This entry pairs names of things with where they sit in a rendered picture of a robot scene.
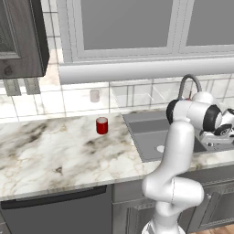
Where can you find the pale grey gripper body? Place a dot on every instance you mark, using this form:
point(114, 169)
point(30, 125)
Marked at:
point(218, 139)

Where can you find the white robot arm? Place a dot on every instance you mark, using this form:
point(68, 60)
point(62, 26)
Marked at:
point(178, 143)

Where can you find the grey double basin sink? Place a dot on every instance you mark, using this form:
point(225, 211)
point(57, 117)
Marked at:
point(146, 137)

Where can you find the red mug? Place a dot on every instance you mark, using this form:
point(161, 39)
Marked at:
point(102, 125)

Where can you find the white round object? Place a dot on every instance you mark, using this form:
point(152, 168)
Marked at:
point(160, 148)

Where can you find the small round cupboard knob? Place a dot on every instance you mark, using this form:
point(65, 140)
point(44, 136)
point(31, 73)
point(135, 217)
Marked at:
point(208, 196)

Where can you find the grey curved tap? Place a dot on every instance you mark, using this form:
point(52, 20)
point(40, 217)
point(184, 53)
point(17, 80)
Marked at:
point(182, 83)

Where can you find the grey cupboard door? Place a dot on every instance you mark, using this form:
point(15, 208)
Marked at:
point(129, 219)
point(218, 208)

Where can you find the grey false drawer front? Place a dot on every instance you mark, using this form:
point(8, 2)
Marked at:
point(126, 190)

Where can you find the grey framed window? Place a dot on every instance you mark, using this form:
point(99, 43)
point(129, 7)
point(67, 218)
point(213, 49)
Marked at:
point(128, 27)

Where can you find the dark grey dishwasher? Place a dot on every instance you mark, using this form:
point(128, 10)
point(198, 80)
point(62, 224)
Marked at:
point(58, 213)

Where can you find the grey wall socket plate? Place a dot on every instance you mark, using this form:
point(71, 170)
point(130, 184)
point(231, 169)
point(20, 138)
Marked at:
point(32, 86)
point(12, 87)

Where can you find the dark wood wall cupboard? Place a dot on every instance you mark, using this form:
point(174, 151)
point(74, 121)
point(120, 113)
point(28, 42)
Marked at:
point(21, 36)

